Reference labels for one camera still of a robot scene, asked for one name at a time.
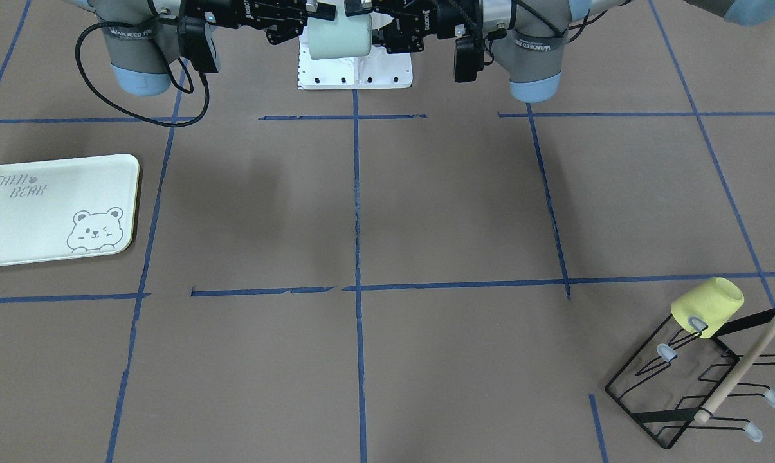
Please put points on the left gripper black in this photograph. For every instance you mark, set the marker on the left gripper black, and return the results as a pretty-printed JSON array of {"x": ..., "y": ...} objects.
[{"x": 441, "y": 17}]

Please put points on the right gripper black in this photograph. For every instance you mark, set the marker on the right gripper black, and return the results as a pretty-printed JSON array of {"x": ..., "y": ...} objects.
[{"x": 237, "y": 13}]

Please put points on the light green cup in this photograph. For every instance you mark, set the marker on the light green cup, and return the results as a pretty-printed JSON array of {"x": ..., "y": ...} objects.
[{"x": 344, "y": 37}]

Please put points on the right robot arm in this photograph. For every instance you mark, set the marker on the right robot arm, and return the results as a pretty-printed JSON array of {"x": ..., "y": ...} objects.
[{"x": 143, "y": 37}]

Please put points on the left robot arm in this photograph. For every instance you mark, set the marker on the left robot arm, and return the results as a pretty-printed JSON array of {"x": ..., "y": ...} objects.
[{"x": 526, "y": 38}]

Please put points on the cream bear tray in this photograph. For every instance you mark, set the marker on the cream bear tray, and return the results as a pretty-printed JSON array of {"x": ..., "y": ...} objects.
[{"x": 67, "y": 209}]

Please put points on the yellow cup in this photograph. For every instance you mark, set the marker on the yellow cup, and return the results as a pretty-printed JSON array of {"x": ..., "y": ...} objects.
[{"x": 714, "y": 302}]

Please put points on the white camera stand pillar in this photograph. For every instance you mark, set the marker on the white camera stand pillar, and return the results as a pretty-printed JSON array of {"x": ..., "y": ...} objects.
[{"x": 378, "y": 70}]

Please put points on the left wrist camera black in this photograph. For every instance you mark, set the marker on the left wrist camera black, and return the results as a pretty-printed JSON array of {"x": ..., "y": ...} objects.
[{"x": 467, "y": 58}]

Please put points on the black wire cup rack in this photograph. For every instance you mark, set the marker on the black wire cup rack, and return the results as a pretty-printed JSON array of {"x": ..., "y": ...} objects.
[{"x": 678, "y": 378}]

